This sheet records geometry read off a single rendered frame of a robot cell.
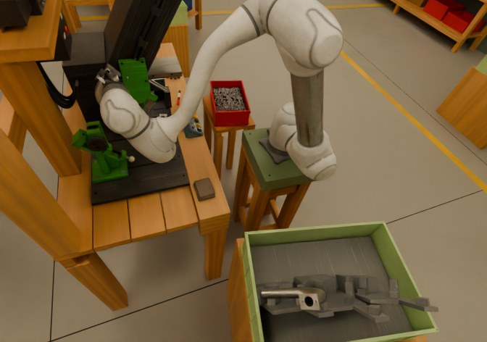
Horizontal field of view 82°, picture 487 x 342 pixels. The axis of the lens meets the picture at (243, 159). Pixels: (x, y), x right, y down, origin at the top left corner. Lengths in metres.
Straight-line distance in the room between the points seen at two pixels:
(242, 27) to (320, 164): 0.61
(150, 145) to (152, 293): 1.31
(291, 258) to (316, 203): 1.28
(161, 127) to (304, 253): 0.79
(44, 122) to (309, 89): 0.96
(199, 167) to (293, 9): 0.86
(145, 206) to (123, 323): 0.95
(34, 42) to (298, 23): 0.72
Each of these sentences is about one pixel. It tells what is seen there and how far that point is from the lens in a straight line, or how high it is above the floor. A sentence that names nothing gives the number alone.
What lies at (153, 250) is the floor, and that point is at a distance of 2.17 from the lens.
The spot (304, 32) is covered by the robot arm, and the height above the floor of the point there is 1.69.
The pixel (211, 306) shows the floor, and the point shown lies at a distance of 2.03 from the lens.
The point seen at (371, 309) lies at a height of 1.12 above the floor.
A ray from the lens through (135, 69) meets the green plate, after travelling 1.43.
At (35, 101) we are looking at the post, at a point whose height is 1.30.
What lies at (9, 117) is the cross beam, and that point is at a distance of 1.24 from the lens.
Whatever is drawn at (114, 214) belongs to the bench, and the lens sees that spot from 1.32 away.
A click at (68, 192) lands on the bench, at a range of 1.45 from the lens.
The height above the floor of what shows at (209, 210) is 0.90.
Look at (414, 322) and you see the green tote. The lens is 1.36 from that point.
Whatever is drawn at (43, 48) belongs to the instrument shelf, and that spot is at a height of 1.54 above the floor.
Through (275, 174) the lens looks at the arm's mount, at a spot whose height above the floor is 0.93.
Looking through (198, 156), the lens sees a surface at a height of 0.90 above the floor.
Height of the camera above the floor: 1.98
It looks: 49 degrees down
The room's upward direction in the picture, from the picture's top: 9 degrees clockwise
